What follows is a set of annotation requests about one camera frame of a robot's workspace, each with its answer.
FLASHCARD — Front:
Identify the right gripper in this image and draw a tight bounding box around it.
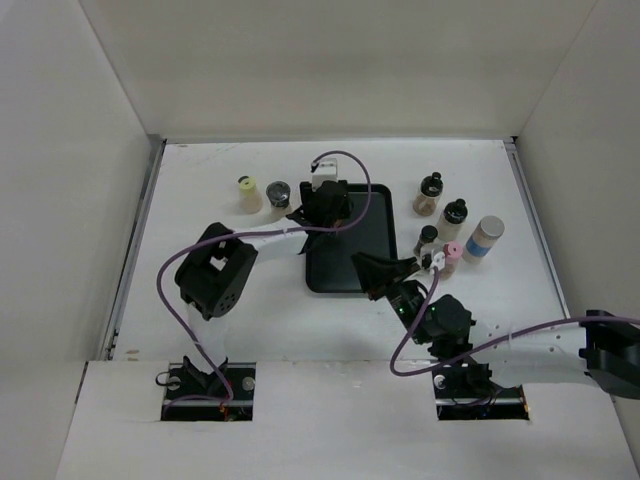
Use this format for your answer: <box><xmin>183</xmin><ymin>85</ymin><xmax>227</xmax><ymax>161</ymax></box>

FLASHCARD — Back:
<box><xmin>351</xmin><ymin>250</ymin><xmax>431</xmax><ymax>344</ymax></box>

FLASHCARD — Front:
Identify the clear cap salt grinder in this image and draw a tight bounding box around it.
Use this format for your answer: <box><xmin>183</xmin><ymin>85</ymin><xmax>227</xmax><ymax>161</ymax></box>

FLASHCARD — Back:
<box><xmin>265</xmin><ymin>180</ymin><xmax>293</xmax><ymax>222</ymax></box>

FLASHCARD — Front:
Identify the yellow cap spice shaker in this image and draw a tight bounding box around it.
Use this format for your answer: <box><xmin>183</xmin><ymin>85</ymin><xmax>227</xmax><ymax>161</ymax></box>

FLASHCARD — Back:
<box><xmin>237</xmin><ymin>175</ymin><xmax>263</xmax><ymax>214</ymax></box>

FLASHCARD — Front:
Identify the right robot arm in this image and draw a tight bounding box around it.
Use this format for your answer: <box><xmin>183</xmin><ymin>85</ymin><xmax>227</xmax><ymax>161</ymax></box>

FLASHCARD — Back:
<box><xmin>352</xmin><ymin>253</ymin><xmax>639</xmax><ymax>399</ymax></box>

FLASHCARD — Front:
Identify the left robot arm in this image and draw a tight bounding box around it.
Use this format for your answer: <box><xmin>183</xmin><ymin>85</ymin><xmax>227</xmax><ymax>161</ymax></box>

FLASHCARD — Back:
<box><xmin>174</xmin><ymin>180</ymin><xmax>357</xmax><ymax>399</ymax></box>

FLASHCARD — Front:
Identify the small dark pepper bottle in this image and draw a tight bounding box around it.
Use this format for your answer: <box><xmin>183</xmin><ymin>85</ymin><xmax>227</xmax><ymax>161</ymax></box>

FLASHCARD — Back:
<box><xmin>413</xmin><ymin>225</ymin><xmax>438</xmax><ymax>257</ymax></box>

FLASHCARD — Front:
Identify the black rectangular tray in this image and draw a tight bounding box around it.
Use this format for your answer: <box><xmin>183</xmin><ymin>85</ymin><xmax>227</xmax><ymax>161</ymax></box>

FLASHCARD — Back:
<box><xmin>305</xmin><ymin>183</ymin><xmax>398</xmax><ymax>295</ymax></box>

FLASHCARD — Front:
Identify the pink cap spice shaker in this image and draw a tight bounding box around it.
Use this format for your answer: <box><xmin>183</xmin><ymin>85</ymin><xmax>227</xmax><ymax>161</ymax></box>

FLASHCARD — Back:
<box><xmin>434</xmin><ymin>241</ymin><xmax>463</xmax><ymax>280</ymax></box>

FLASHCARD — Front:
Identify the black cap white spice bottle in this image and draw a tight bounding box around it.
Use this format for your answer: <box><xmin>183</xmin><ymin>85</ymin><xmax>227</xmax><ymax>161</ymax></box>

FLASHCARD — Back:
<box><xmin>436</xmin><ymin>198</ymin><xmax>468</xmax><ymax>242</ymax></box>

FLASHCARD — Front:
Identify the black cap brown spice bottle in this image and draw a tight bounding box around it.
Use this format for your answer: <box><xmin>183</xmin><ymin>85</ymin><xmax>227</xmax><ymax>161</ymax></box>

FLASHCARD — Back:
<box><xmin>413</xmin><ymin>172</ymin><xmax>444</xmax><ymax>216</ymax></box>

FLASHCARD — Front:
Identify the blue label grey cap jar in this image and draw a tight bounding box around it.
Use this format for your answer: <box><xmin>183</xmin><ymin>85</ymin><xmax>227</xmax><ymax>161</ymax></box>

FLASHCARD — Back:
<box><xmin>462</xmin><ymin>215</ymin><xmax>505</xmax><ymax>264</ymax></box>

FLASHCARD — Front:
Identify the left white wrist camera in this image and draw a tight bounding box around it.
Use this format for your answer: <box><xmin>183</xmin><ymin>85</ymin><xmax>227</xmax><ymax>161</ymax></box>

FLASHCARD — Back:
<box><xmin>311</xmin><ymin>157</ymin><xmax>338</xmax><ymax>191</ymax></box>

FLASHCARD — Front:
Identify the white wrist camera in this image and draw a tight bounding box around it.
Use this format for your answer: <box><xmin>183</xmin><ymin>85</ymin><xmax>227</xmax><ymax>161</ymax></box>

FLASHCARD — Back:
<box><xmin>420</xmin><ymin>245</ymin><xmax>446</xmax><ymax>274</ymax></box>
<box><xmin>311</xmin><ymin>157</ymin><xmax>338</xmax><ymax>191</ymax></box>

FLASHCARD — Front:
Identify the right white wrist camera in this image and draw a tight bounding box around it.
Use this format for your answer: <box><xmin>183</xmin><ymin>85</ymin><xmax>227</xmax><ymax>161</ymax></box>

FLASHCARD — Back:
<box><xmin>420</xmin><ymin>245</ymin><xmax>446</xmax><ymax>274</ymax></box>

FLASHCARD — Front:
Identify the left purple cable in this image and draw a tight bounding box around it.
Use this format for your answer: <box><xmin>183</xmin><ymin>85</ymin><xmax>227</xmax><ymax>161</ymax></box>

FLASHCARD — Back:
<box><xmin>156</xmin><ymin>151</ymin><xmax>372</xmax><ymax>406</ymax></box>

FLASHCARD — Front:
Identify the purple cable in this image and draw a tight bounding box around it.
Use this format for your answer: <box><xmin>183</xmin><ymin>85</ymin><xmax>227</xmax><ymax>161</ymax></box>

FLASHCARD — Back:
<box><xmin>389</xmin><ymin>267</ymin><xmax>640</xmax><ymax>377</ymax></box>
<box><xmin>156</xmin><ymin>151</ymin><xmax>372</xmax><ymax>406</ymax></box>

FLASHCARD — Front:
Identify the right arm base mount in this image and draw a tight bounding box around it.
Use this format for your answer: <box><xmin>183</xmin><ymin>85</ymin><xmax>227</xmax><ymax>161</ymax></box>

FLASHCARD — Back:
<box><xmin>432</xmin><ymin>363</ymin><xmax>530</xmax><ymax>421</ymax></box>

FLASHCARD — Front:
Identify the right aluminium table rail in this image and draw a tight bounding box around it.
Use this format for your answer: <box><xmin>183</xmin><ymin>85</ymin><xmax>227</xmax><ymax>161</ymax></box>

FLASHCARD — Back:
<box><xmin>503</xmin><ymin>138</ymin><xmax>570</xmax><ymax>318</ymax></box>

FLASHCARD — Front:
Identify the aluminium table rail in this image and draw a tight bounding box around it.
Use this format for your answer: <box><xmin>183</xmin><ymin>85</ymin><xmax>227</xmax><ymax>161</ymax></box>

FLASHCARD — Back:
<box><xmin>98</xmin><ymin>134</ymin><xmax>167</xmax><ymax>360</ymax></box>
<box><xmin>503</xmin><ymin>138</ymin><xmax>570</xmax><ymax>318</ymax></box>

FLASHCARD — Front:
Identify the left aluminium table rail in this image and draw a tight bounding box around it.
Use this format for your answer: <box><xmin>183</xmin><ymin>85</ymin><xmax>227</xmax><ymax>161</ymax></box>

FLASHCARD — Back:
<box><xmin>98</xmin><ymin>134</ymin><xmax>167</xmax><ymax>360</ymax></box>

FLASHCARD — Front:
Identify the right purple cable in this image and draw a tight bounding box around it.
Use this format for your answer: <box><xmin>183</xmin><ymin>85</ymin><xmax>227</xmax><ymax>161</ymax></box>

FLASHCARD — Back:
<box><xmin>389</xmin><ymin>267</ymin><xmax>640</xmax><ymax>377</ymax></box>

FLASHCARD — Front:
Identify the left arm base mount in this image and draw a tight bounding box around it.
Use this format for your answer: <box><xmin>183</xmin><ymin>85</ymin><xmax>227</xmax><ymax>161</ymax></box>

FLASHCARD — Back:
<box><xmin>155</xmin><ymin>356</ymin><xmax>257</xmax><ymax>422</ymax></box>

